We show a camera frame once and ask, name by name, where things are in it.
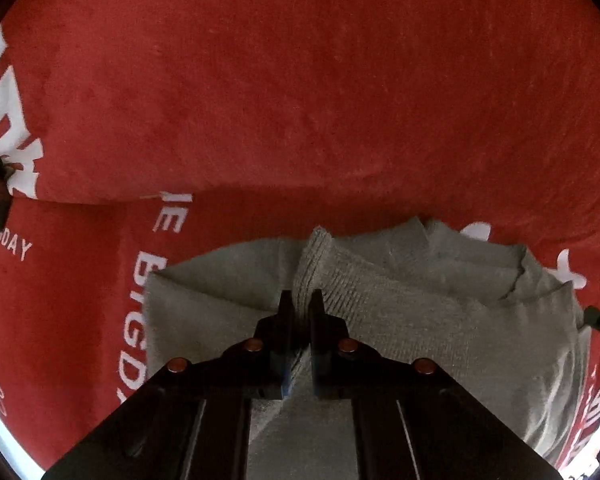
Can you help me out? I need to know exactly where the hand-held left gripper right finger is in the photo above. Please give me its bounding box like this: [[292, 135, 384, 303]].
[[309, 289, 565, 480]]

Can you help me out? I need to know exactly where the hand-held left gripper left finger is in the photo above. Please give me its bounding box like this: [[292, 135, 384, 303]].
[[42, 290, 297, 480]]

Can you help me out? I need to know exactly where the grey knit sweater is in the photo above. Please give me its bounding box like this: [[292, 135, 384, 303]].
[[142, 216, 592, 480]]

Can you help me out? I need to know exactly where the red printed blanket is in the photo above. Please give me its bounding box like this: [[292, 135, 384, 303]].
[[0, 0, 600, 480]]

